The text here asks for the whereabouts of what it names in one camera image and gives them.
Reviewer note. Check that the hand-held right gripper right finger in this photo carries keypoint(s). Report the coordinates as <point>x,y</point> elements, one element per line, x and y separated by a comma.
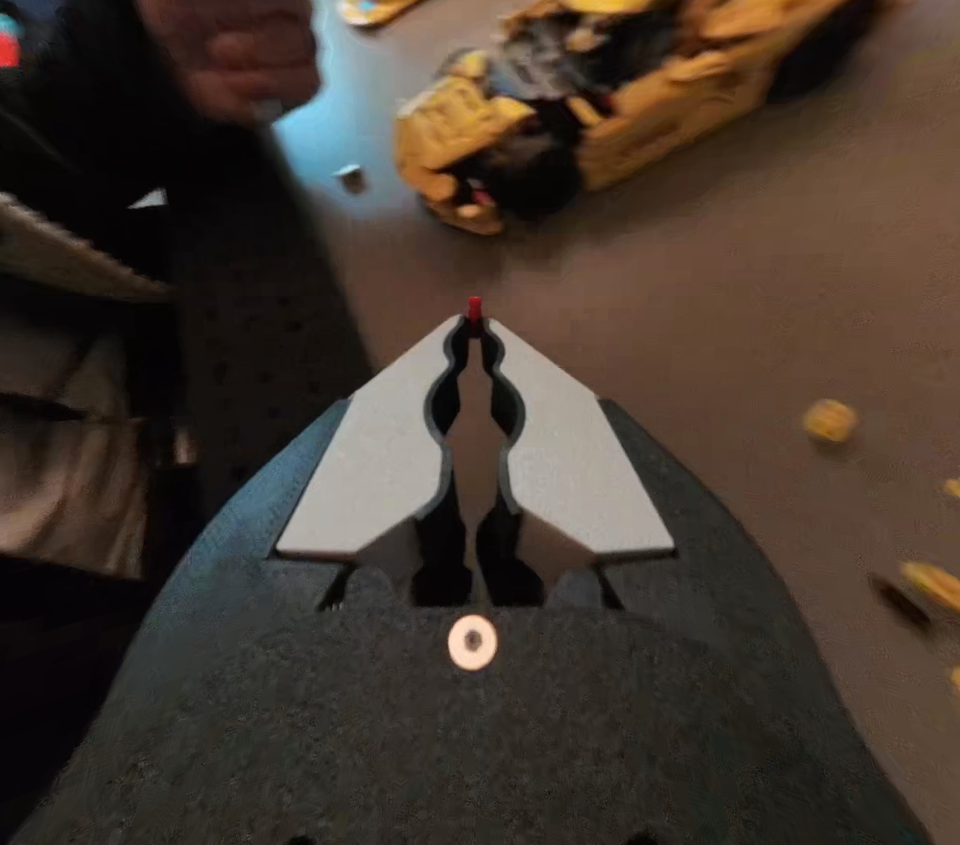
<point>585,477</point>

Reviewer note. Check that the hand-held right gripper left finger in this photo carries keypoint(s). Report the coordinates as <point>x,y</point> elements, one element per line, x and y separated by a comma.
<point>367,477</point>

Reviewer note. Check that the red pin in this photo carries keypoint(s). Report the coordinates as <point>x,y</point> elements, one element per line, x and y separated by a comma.
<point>475,312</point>

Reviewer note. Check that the yellow toy brick car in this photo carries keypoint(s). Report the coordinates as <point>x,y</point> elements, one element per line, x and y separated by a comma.
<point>660,102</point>

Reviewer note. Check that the person's left forearm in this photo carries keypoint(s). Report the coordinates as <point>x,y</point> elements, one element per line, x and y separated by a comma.
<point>90,110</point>

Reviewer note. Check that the person's left hand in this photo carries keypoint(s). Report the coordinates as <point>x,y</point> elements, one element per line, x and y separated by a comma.
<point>240,42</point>

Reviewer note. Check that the yellow two-hole connector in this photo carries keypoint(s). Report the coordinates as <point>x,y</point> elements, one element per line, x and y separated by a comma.
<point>829,421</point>

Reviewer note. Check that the small yellow cone piece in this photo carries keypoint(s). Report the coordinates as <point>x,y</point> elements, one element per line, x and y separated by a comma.
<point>350,179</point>

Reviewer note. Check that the long black axle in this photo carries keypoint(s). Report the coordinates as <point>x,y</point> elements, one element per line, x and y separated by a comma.
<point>900,605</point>

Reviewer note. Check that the yellow holed plate piece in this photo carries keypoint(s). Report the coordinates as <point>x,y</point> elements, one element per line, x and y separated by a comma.
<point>934,586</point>

